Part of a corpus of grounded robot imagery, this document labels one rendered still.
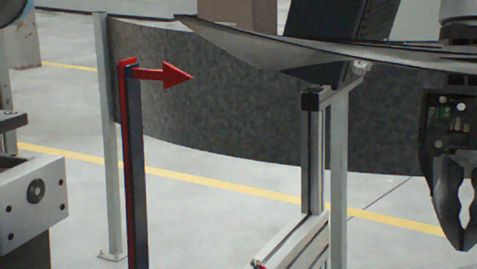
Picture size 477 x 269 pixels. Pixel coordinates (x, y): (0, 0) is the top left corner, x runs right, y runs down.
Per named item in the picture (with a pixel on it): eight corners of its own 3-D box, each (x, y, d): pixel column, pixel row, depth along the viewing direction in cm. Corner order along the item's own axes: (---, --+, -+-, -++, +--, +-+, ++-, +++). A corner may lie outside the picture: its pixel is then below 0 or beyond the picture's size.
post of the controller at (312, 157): (318, 216, 123) (319, 92, 118) (300, 214, 124) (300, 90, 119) (324, 209, 125) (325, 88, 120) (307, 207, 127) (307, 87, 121)
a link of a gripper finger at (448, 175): (416, 248, 77) (424, 151, 77) (428, 244, 82) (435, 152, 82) (453, 254, 75) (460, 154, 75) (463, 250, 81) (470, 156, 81)
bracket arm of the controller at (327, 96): (318, 112, 118) (318, 93, 118) (300, 111, 120) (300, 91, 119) (363, 82, 139) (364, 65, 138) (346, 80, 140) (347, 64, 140)
